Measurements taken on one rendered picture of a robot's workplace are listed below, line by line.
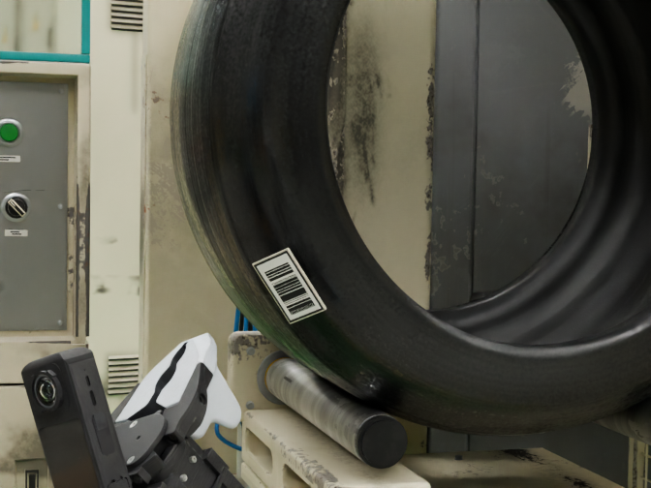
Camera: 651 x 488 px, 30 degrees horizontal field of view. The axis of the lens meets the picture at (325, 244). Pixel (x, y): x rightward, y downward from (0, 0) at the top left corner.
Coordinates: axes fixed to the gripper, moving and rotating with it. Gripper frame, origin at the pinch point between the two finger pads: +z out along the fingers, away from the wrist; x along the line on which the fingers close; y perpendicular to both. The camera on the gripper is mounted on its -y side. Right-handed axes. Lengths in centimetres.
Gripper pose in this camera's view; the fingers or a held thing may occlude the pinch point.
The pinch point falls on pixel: (193, 341)
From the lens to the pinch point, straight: 88.3
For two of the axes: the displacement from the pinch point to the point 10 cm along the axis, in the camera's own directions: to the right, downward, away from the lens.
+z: 3.0, -6.2, 7.3
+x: 7.7, -3.0, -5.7
